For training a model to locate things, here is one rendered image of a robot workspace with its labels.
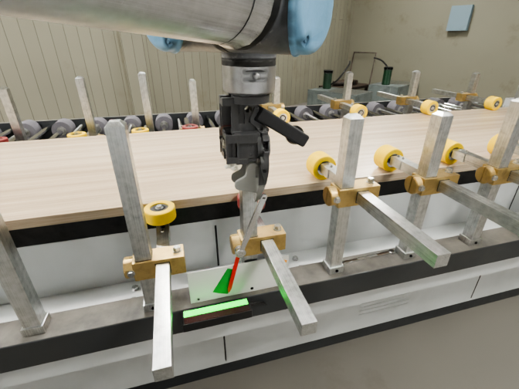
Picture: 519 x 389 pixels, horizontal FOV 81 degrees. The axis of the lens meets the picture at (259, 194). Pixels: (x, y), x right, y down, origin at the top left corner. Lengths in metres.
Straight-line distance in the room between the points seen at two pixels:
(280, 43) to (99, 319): 0.74
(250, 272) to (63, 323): 0.46
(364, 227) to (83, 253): 0.94
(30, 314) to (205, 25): 0.75
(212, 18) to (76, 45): 4.37
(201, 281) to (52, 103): 3.97
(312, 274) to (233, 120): 0.53
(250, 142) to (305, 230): 0.60
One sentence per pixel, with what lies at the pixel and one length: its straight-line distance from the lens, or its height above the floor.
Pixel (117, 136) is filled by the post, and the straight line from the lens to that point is 0.63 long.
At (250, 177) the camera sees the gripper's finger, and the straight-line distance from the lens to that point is 0.58.
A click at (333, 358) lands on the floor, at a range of 1.62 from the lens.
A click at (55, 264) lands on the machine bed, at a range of 1.06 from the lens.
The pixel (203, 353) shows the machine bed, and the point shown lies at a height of 0.19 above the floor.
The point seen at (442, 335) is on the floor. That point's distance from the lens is 1.88.
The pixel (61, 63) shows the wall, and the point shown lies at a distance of 4.57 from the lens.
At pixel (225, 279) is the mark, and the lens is 0.81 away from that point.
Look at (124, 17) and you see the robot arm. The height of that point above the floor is 1.31.
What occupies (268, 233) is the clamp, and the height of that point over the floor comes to 0.87.
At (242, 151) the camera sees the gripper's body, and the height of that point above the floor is 1.12.
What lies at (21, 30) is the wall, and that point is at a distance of 4.50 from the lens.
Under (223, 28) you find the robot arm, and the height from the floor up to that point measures 1.31.
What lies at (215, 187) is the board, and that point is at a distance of 0.93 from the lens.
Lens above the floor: 1.30
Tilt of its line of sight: 27 degrees down
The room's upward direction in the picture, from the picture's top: straight up
